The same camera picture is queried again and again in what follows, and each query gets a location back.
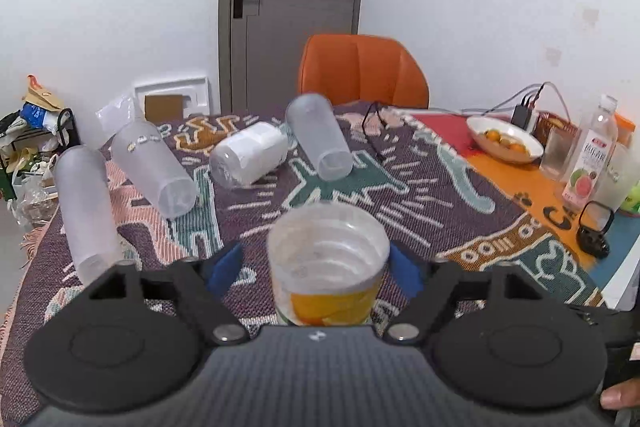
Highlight clear cup with white label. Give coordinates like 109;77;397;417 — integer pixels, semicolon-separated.
209;121;290;188

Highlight grey charger cables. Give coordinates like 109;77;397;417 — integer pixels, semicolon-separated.
459;81;572;118

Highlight black shoe rack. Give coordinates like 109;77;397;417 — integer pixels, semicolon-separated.
0;107;82;204

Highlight grey door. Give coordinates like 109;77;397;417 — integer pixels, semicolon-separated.
218;0;369;114

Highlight black charger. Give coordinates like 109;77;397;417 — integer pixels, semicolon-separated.
510;104;539;128

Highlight pile of bags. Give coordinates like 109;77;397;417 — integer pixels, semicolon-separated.
0;74;66;142

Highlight clear cup with yellow label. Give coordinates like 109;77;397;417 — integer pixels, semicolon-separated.
266;202;391;327

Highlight white bowl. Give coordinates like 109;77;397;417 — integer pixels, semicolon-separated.
466;116;545;164

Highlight white foam packaging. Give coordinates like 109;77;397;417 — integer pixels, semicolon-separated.
131;76;210;122

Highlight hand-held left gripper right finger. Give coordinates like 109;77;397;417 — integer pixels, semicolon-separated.
384;242;546;346

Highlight orange chair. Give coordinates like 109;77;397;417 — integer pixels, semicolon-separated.
298;34;430;109

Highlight juice bottle with pink label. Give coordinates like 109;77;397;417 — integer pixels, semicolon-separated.
561;94;620;214

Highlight clear drinking glass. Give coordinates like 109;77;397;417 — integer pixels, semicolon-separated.
539;127;581;182

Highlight clear plastic bag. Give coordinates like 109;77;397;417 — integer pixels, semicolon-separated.
95;93;137;144

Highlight brown cardboard piece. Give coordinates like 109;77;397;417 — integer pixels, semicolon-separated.
144;93;186;123

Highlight brown wicker basket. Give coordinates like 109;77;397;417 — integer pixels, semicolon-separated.
534;110;581;148

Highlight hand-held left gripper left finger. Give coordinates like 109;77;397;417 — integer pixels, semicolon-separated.
87;240;251;347

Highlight black cable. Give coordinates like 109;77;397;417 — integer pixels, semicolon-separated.
360;101;397;164

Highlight tall frosted plastic cup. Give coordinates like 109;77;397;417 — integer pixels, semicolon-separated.
53;145;126;285

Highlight person's right hand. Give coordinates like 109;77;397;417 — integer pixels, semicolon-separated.
599;377;640;412

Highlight frosted cup with printed band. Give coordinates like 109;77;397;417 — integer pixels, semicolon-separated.
110;121;198;220

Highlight orange printed table mat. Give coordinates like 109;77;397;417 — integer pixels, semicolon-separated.
410;111;640;312

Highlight translucent plastic cup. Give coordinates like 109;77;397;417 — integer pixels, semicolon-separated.
597;142;640;214

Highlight printed woven blanket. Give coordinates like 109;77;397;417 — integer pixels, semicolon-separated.
0;101;609;427

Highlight small black case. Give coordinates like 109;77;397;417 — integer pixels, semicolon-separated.
576;201;616;260

